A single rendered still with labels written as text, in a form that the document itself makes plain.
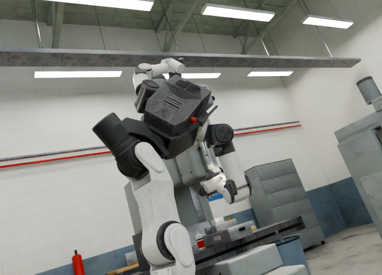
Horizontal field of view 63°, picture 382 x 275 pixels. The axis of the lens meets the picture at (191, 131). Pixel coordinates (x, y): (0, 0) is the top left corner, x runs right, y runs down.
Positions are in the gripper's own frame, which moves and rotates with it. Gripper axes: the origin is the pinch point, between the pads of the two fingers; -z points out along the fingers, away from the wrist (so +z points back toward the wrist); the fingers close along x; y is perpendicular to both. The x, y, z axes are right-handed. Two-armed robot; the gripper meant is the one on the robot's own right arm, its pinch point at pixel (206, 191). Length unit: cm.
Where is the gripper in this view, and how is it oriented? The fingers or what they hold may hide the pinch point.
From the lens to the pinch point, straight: 200.2
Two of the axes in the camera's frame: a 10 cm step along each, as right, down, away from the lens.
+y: 3.0, 9.0, -3.2
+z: 1.6, -3.7, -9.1
